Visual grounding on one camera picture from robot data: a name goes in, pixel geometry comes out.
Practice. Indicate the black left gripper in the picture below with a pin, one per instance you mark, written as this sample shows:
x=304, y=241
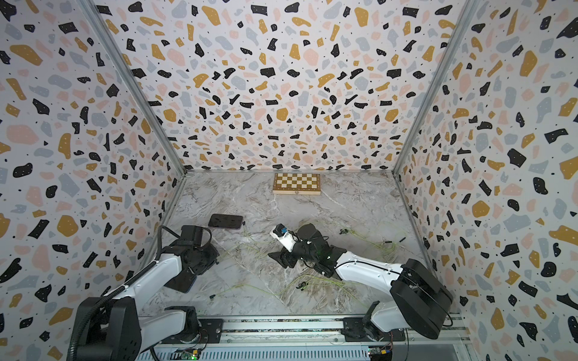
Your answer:
x=214, y=254

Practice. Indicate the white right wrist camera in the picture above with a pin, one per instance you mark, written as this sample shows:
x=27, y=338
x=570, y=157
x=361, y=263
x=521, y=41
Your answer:
x=283, y=235

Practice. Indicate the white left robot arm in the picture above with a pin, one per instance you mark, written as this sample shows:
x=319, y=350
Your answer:
x=110, y=327

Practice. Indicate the wooden chessboard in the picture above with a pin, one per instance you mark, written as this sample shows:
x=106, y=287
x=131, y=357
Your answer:
x=307, y=184

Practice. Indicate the black smartphone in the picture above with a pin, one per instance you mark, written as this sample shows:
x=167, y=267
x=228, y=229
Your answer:
x=226, y=221
x=183, y=282

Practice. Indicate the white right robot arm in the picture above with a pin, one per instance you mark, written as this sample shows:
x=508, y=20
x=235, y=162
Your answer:
x=420, y=301

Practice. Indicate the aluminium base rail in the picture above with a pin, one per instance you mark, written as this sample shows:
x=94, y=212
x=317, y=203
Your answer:
x=311, y=337

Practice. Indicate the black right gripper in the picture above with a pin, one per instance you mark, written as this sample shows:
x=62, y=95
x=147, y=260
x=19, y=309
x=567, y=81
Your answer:
x=280, y=257

